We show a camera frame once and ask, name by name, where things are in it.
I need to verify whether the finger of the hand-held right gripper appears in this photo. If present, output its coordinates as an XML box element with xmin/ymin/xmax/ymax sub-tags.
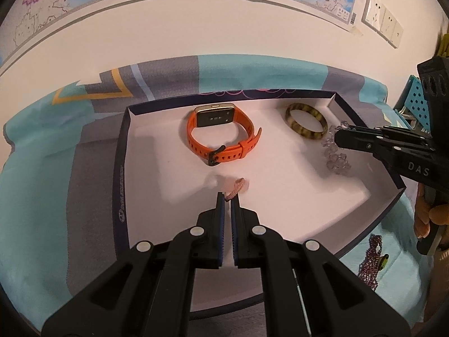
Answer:
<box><xmin>351</xmin><ymin>125</ymin><xmax>433</xmax><ymax>140</ymax></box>
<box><xmin>335</xmin><ymin>127</ymin><xmax>436</xmax><ymax>161</ymax></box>

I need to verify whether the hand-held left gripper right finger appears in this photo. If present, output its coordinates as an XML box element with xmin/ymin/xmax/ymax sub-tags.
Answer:
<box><xmin>230</xmin><ymin>194</ymin><xmax>412</xmax><ymax>337</ymax></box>

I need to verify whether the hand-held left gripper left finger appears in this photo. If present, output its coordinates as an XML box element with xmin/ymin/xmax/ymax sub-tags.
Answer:
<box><xmin>42</xmin><ymin>192</ymin><xmax>227</xmax><ymax>337</ymax></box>

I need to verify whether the clear crystal bead bracelet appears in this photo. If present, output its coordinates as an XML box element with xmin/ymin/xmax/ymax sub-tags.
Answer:
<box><xmin>320</xmin><ymin>121</ymin><xmax>352</xmax><ymax>176</ymax></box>

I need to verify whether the pink hair clip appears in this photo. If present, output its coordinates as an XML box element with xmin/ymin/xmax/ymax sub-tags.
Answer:
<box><xmin>224</xmin><ymin>178</ymin><xmax>249</xmax><ymax>202</ymax></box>

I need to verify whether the white box with navy rim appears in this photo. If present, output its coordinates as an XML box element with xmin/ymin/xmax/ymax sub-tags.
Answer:
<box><xmin>113</xmin><ymin>90</ymin><xmax>407</xmax><ymax>320</ymax></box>

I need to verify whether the purple beaded keychain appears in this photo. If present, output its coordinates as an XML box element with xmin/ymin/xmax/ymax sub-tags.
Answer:
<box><xmin>357</xmin><ymin>234</ymin><xmax>384</xmax><ymax>292</ymax></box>

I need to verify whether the person's right hand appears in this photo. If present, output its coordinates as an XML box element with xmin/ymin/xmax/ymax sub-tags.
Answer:
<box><xmin>413</xmin><ymin>185</ymin><xmax>449</xmax><ymax>239</ymax></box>

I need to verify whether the blue perforated rack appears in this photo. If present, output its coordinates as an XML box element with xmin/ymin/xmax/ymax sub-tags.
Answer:
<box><xmin>400</xmin><ymin>75</ymin><xmax>432</xmax><ymax>130</ymax></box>

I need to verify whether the tortoiseshell bangle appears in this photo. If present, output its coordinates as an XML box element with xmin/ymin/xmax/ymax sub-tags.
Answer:
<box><xmin>285</xmin><ymin>103</ymin><xmax>329</xmax><ymax>140</ymax></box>

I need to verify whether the yellow green plastic item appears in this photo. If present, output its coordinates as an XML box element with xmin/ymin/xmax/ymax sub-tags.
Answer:
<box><xmin>437</xmin><ymin>31</ymin><xmax>449</xmax><ymax>58</ymax></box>

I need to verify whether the orange smartwatch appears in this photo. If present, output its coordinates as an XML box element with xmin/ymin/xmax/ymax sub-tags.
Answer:
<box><xmin>187</xmin><ymin>103</ymin><xmax>263</xmax><ymax>167</ymax></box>

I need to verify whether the teal and grey patterned blanket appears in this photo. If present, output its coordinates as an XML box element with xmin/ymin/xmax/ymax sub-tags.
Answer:
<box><xmin>0</xmin><ymin>54</ymin><xmax>432</xmax><ymax>324</ymax></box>

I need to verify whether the white wall socket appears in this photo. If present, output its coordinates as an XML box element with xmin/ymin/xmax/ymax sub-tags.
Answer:
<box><xmin>361</xmin><ymin>0</ymin><xmax>386</xmax><ymax>30</ymax></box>
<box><xmin>391</xmin><ymin>21</ymin><xmax>405</xmax><ymax>48</ymax></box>
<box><xmin>381</xmin><ymin>7</ymin><xmax>398</xmax><ymax>41</ymax></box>

